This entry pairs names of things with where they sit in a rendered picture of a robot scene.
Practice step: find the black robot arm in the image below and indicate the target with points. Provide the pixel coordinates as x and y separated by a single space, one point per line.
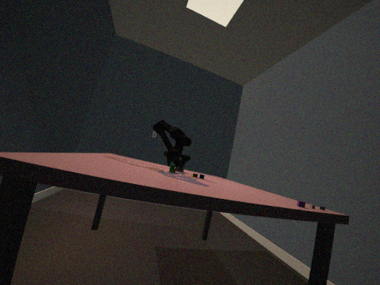
176 134

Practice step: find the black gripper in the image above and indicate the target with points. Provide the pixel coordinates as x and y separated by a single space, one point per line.
184 159

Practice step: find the purple block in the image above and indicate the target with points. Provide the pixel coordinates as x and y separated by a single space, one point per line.
301 203

